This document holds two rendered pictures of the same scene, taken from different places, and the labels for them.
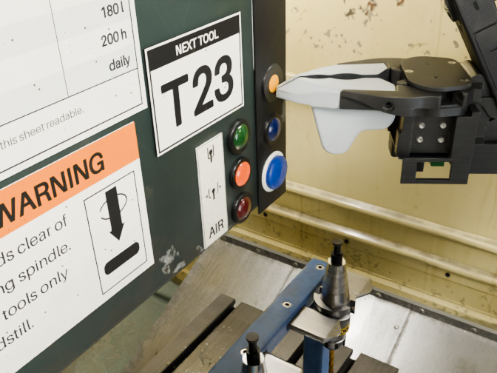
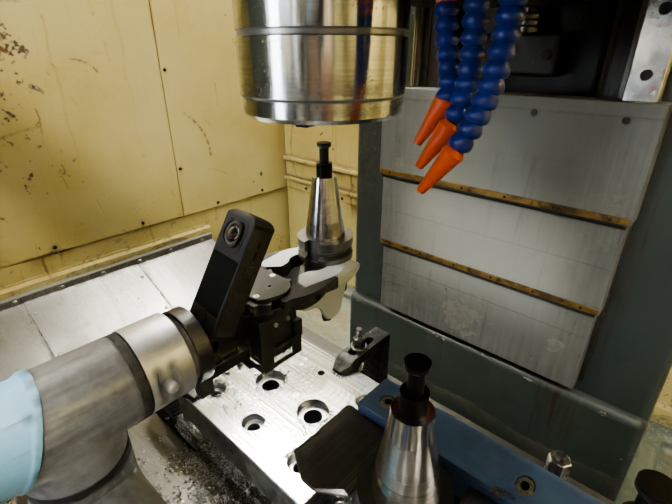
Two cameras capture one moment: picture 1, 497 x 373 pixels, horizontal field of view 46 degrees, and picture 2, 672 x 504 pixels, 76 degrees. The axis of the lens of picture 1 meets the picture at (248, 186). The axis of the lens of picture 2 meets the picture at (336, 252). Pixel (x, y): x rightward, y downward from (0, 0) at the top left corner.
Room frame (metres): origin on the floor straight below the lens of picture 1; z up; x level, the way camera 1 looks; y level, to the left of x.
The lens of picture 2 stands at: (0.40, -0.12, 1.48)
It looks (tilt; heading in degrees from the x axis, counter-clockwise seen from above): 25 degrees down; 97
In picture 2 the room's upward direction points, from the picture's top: straight up
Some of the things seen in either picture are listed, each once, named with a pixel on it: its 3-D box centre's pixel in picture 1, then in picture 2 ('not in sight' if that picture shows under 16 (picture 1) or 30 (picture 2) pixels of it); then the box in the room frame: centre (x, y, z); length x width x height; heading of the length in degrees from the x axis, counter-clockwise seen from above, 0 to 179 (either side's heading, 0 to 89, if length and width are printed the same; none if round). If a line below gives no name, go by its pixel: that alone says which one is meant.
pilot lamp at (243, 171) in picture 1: (241, 173); not in sight; (0.41, 0.00, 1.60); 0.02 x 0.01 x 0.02; 145
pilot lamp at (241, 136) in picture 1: (239, 136); not in sight; (0.41, 0.00, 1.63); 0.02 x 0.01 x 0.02; 145
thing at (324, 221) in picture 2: not in sight; (324, 205); (0.33, 0.32, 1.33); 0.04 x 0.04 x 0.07
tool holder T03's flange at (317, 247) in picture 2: not in sight; (325, 243); (0.33, 0.32, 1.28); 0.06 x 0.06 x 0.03
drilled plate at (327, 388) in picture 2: not in sight; (291, 406); (0.26, 0.37, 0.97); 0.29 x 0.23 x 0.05; 145
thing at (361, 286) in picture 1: (350, 283); not in sight; (0.73, -0.16, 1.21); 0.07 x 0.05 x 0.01; 55
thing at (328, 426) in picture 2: not in sight; (341, 452); (0.37, 0.10, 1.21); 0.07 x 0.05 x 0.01; 55
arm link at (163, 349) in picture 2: not in sight; (159, 361); (0.21, 0.14, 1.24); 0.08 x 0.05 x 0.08; 145
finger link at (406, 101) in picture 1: (397, 95); not in sight; (0.42, -0.12, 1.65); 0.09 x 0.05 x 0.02; 85
